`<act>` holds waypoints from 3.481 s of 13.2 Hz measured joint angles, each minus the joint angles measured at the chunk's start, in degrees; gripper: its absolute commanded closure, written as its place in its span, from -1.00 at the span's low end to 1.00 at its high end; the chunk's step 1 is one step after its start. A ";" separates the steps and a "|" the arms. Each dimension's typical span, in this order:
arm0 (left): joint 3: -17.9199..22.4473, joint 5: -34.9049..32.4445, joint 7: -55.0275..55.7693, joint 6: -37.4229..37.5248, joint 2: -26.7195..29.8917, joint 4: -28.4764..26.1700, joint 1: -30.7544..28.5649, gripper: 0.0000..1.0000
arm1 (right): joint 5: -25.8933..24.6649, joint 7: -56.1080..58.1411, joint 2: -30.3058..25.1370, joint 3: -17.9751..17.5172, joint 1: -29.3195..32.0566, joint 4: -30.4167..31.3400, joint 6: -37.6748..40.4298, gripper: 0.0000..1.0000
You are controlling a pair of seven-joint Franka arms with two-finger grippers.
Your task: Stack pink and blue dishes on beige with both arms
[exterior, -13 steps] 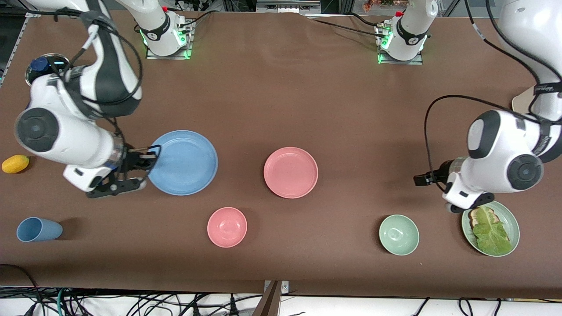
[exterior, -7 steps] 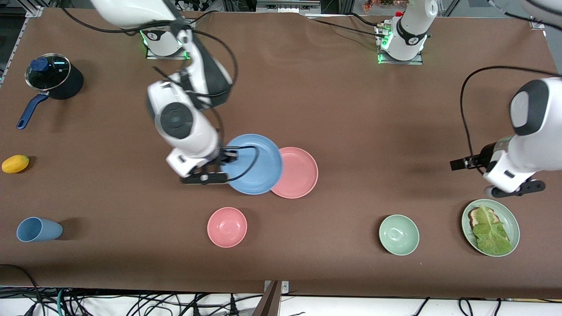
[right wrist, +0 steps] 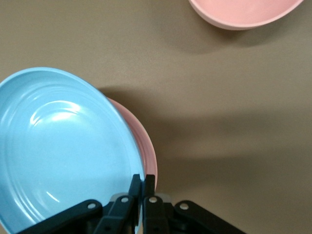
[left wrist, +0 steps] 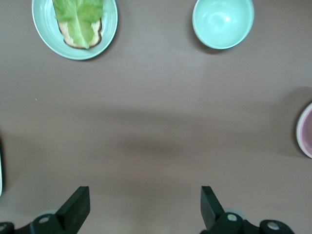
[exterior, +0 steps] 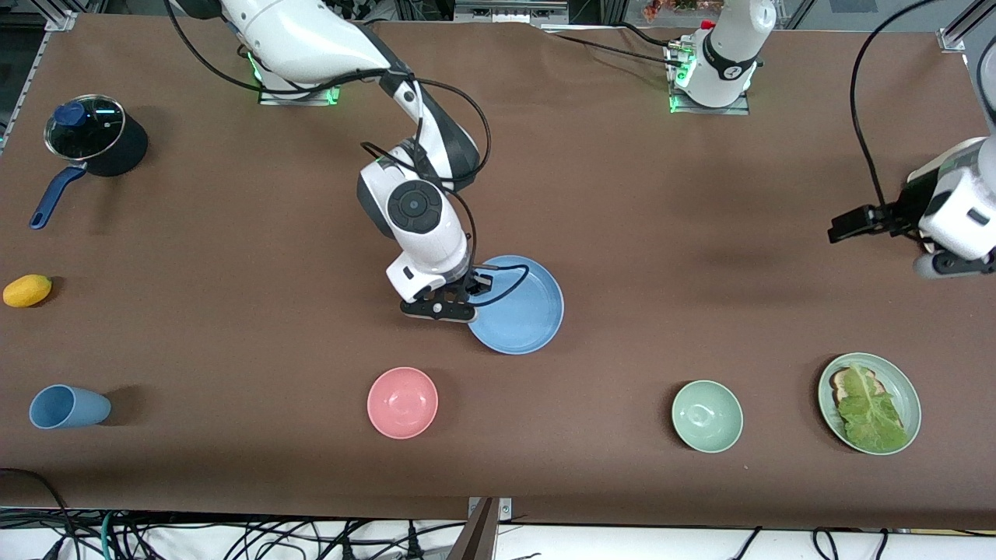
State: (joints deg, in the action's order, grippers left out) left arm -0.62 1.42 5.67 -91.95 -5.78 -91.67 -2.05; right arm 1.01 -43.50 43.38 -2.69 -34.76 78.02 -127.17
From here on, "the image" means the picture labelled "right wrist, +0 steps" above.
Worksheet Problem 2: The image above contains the pink plate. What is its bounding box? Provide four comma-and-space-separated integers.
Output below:
107, 97, 158, 195

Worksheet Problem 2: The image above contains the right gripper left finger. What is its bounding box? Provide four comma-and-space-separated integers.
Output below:
18, 173, 142, 234

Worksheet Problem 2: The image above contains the pink bowl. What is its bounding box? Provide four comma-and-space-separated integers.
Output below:
189, 0, 307, 31

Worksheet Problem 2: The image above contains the blue plate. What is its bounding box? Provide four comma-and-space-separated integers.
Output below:
0, 67, 145, 234

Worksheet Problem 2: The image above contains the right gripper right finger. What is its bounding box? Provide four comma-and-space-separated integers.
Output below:
142, 174, 247, 234

